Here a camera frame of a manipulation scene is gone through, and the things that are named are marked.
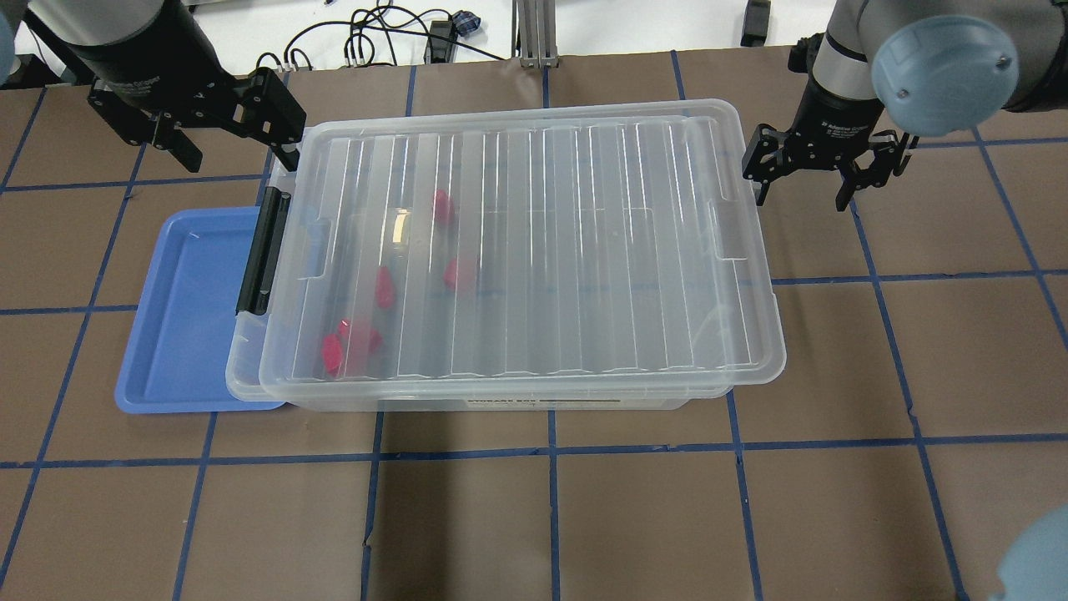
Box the clear plastic box lid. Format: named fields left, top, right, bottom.
left=225, top=99, right=787, bottom=412

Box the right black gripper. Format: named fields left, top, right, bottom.
left=743, top=83, right=918, bottom=212

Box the black box handle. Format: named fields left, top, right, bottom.
left=235, top=186, right=290, bottom=316

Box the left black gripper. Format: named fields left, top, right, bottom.
left=88, top=50, right=308, bottom=174

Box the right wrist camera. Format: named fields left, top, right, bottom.
left=787, top=32, right=824, bottom=73

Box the blue plastic tray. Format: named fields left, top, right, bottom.
left=114, top=208, right=283, bottom=414

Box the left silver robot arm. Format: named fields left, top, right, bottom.
left=27, top=1, right=308, bottom=174

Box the clear plastic storage box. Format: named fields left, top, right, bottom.
left=225, top=152, right=738, bottom=411

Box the aluminium frame post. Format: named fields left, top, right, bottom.
left=512, top=0, right=560, bottom=69

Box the black power adapter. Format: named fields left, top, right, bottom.
left=739, top=0, right=772, bottom=47

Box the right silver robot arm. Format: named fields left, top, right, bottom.
left=743, top=1, right=1067, bottom=210

